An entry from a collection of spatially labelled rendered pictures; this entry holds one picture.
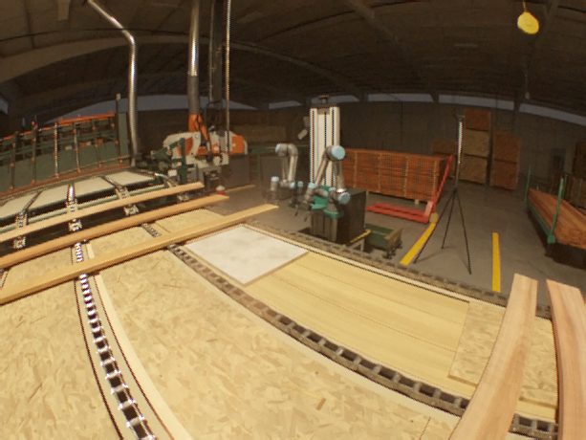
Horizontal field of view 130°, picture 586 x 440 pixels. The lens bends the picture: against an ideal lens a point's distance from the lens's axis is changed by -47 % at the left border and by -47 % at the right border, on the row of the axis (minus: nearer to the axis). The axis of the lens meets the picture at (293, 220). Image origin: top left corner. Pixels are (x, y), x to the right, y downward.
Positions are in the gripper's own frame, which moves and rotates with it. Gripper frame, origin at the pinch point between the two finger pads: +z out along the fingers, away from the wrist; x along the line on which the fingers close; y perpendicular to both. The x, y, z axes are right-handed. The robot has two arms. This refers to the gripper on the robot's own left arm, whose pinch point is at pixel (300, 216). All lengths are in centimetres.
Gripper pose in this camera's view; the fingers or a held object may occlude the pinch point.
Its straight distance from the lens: 226.6
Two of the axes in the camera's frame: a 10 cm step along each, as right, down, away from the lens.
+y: -7.0, -1.8, -6.9
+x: 6.0, 3.7, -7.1
